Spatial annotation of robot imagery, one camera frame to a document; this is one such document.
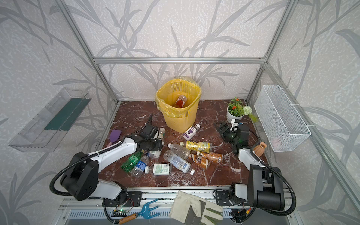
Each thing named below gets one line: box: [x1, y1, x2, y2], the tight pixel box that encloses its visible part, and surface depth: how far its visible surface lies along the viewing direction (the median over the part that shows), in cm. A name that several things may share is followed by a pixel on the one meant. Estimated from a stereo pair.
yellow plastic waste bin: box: [155, 76, 203, 134], surface depth 94 cm
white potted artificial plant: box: [226, 97, 259, 124], surface depth 98 cm
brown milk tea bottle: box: [196, 150, 224, 163], surface depth 86 cm
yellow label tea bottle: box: [179, 140, 213, 153], surface depth 90 cm
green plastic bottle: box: [120, 150, 143, 173], surface depth 84 cm
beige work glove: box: [169, 190, 224, 225], surface depth 71 cm
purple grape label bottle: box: [182, 123, 201, 142], surface depth 98 cm
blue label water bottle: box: [129, 160, 151, 179], surface depth 82 cm
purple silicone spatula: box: [105, 129, 122, 148], surface depth 101 cm
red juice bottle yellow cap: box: [175, 94, 188, 109], surface depth 101 cm
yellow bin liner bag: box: [154, 76, 202, 118], surface depth 93 cm
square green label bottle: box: [144, 163, 173, 177], surface depth 82 cm
